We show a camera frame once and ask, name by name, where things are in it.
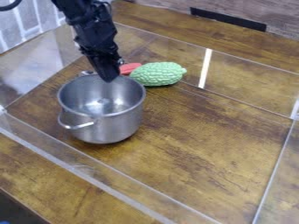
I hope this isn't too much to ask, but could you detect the black strip on wall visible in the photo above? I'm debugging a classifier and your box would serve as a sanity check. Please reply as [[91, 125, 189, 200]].
[[189, 7, 267, 32]]

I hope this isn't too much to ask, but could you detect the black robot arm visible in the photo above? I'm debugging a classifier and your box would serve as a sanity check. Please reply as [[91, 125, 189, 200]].
[[51, 0, 123, 82]]

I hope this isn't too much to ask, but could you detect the pink red spoon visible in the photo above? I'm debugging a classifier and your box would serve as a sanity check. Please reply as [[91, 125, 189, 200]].
[[119, 63, 141, 75]]

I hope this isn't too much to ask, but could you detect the green bumpy toy gourd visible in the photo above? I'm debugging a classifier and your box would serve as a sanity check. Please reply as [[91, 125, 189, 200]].
[[129, 62, 187, 87]]

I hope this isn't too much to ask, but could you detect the clear acrylic enclosure wall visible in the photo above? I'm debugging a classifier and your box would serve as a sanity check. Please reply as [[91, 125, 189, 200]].
[[0, 25, 299, 224]]

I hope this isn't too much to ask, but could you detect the black cable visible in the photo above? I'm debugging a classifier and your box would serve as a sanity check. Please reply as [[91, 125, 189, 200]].
[[0, 0, 24, 12]]

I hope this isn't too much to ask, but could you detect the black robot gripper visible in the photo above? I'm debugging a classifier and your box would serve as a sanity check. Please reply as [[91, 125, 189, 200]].
[[61, 0, 121, 82]]

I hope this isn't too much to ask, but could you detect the stainless steel pot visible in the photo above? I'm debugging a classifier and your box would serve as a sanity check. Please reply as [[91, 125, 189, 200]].
[[57, 74, 145, 144]]

